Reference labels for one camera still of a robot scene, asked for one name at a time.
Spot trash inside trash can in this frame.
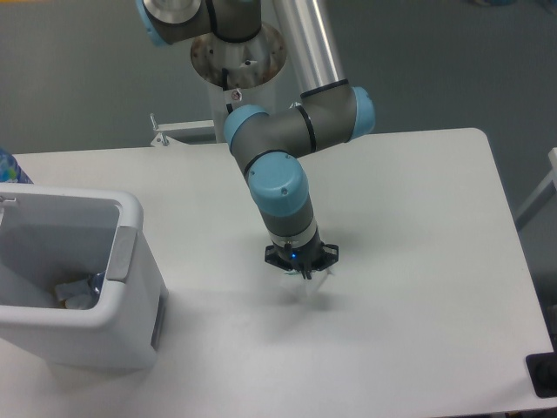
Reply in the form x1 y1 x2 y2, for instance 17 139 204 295
54 272 105 310

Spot black clamp on table edge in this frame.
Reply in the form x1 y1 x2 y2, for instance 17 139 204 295
526 352 556 399

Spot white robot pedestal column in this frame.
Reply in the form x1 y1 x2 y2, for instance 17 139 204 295
191 23 287 124

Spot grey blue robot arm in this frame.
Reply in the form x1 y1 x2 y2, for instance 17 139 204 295
137 1 375 279

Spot white paper carton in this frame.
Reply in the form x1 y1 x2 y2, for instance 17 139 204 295
279 267 334 302

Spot blue patterned bottle at edge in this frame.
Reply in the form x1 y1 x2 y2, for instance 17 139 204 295
0 149 33 184

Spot white pedestal base brackets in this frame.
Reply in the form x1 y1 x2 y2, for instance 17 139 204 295
151 104 308 149

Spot black cable on pedestal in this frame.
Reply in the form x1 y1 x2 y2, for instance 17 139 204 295
220 68 238 118

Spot white plastic trash can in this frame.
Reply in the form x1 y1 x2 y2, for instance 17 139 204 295
1 183 168 369

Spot white frame at right edge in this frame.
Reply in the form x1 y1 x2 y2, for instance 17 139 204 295
514 147 556 231

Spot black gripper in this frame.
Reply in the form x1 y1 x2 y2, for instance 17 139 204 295
264 233 339 280

